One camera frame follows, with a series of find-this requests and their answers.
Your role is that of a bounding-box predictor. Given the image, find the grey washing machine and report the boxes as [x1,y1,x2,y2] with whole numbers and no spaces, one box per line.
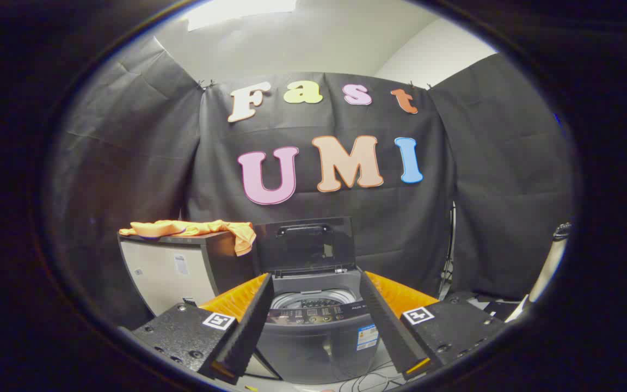
[254,267,396,384]

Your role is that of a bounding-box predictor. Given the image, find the black floor cables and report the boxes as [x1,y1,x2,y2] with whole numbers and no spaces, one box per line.
[340,369,408,392]

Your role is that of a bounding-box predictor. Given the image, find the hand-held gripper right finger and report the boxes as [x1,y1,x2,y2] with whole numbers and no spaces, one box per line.
[358,271,505,377]

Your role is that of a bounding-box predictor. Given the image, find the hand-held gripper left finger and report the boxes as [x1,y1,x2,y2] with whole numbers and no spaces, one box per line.
[131,272,275,382]

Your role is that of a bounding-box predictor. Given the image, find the black backdrop cloth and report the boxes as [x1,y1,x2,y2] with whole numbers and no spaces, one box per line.
[47,35,575,327]

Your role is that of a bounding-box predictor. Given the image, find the dark cabinet with white door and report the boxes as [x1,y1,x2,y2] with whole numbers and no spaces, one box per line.
[118,229,257,317]

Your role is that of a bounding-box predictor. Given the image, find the orange polo shirt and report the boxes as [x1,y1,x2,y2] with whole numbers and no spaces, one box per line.
[119,219,257,256]

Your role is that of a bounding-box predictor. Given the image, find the thin black stand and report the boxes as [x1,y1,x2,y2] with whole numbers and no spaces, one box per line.
[438,201,458,297]

